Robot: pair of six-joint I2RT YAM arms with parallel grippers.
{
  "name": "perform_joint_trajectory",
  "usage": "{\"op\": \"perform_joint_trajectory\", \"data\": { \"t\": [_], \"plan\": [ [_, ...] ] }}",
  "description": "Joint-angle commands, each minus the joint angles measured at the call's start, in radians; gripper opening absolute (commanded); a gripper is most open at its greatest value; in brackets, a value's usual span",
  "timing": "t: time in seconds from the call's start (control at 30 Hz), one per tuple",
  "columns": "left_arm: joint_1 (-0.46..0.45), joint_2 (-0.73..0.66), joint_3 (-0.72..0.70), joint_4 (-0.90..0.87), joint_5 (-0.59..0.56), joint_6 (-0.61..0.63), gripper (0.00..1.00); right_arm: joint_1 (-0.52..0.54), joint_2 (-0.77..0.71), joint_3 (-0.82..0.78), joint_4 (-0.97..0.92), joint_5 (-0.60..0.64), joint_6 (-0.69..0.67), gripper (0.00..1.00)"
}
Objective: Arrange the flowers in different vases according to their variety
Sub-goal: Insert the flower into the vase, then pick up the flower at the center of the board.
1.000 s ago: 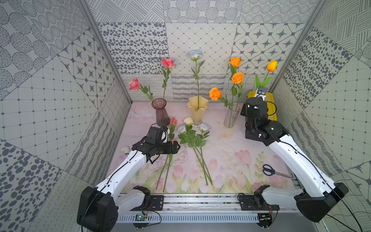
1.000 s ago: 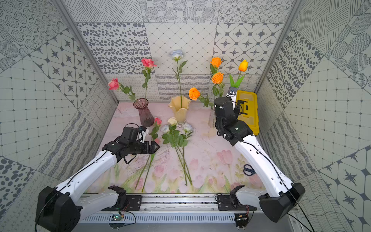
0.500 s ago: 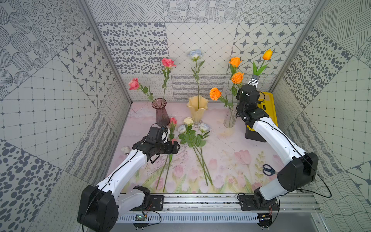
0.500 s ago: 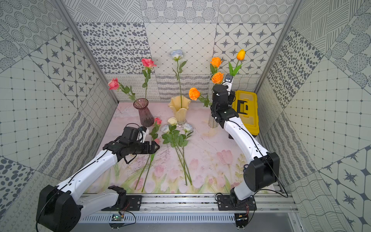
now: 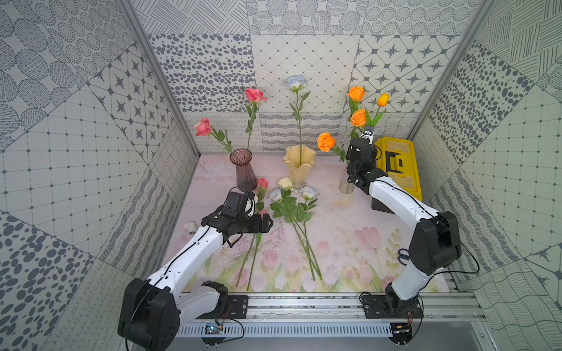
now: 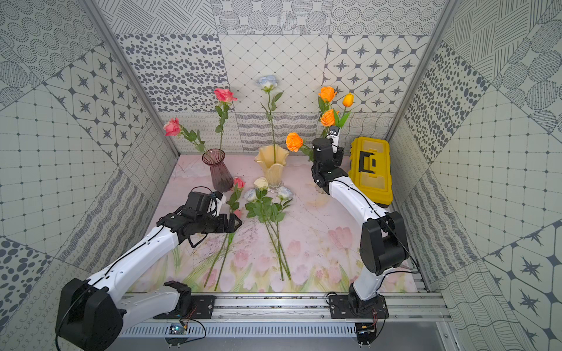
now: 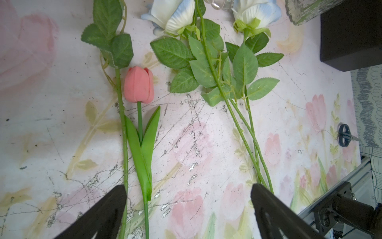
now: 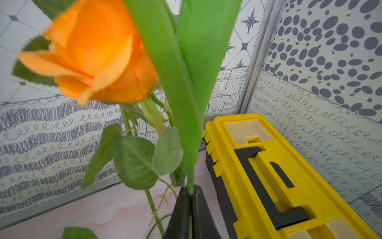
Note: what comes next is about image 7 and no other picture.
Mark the pink tulip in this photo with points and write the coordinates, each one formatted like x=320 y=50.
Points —
x=139 y=89

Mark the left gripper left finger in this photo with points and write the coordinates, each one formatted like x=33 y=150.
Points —
x=101 y=221

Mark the blue white rose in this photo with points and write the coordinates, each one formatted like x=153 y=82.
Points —
x=256 y=13
x=192 y=45

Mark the cream ruffled glass vase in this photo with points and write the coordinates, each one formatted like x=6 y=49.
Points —
x=220 y=4

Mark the clear glass vase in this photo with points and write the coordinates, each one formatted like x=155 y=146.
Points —
x=302 y=11

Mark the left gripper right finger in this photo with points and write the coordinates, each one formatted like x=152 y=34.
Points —
x=275 y=220

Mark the blue handled scissors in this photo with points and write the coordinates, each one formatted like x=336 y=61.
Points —
x=345 y=136

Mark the yellow black toolbox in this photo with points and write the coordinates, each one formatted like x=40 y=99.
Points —
x=351 y=35

